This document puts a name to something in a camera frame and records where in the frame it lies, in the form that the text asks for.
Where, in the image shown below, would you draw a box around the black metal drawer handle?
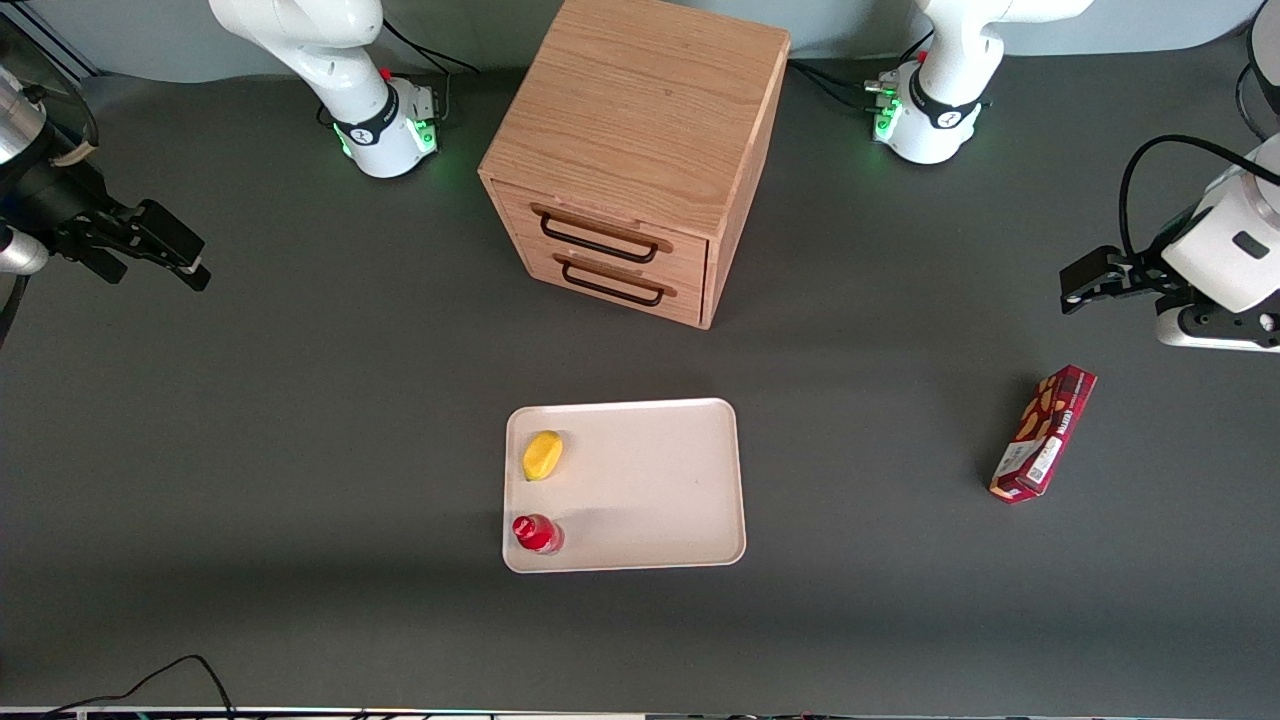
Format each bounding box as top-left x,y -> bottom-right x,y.
562,261 -> 667,308
539,212 -> 662,266

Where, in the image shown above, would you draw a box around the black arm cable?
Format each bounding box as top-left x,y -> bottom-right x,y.
0,18 -> 101,169
1117,134 -> 1280,263

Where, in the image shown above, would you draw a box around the black right base cables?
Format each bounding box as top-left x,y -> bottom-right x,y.
378,24 -> 482,123

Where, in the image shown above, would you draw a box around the red coke bottle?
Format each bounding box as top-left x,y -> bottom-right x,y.
511,513 -> 566,557

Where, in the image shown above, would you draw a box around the black base cables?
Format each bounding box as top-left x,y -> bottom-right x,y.
378,24 -> 482,123
788,58 -> 903,115

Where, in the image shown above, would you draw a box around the beige rectangular tray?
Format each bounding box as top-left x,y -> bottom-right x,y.
502,398 -> 747,574

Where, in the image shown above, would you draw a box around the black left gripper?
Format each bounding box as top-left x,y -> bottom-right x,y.
1059,242 -> 1195,317

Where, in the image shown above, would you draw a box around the wooden two-drawer cabinet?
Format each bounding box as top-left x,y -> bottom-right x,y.
478,0 -> 791,331

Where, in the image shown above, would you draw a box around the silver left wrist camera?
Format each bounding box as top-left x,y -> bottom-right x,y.
1155,298 -> 1280,353

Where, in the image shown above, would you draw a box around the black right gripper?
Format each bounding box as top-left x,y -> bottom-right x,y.
0,145 -> 213,294

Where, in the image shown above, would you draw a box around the yellow lemon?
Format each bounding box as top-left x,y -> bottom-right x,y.
523,430 -> 564,482

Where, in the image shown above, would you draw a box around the black left base cables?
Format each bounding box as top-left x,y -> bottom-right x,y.
788,58 -> 903,115

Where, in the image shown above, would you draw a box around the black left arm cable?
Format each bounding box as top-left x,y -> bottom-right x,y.
1117,134 -> 1280,263

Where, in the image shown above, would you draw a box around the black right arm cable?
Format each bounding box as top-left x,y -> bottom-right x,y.
0,18 -> 101,169

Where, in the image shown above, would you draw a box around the red snack box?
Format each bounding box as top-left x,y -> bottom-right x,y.
989,365 -> 1098,505

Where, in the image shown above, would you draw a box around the thin black table-edge cable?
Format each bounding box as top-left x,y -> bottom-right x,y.
40,654 -> 237,720

